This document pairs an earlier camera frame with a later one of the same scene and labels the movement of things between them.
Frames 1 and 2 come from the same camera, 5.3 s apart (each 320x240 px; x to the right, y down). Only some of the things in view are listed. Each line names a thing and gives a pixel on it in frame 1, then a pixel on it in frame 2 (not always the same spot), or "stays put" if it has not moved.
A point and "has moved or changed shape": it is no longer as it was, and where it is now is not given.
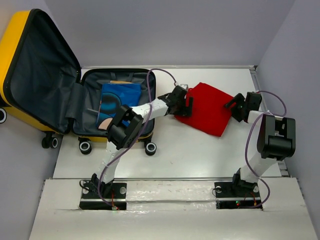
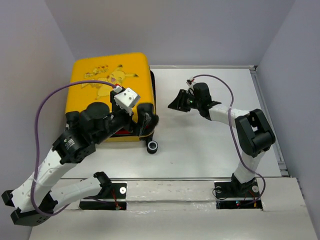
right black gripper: (238, 99) to (178, 102)
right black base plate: (233, 195) stays put
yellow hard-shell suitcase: (42, 84) has moved or changed shape
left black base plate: (115, 193) stays put
